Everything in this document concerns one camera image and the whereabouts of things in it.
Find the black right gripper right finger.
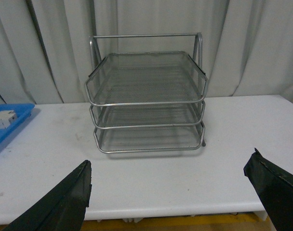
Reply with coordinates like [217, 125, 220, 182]
[243, 149, 293, 231]

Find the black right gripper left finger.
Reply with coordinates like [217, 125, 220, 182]
[4, 160, 92, 231]

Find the silver mesh three-tier rack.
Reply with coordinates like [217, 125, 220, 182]
[85, 32, 209, 154]

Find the blue plastic bin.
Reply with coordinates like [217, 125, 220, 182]
[0, 103, 40, 153]

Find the white circuit breaker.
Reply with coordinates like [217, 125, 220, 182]
[0, 110, 17, 129]

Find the grey curtain backdrop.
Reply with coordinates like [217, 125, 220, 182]
[0, 0, 293, 104]

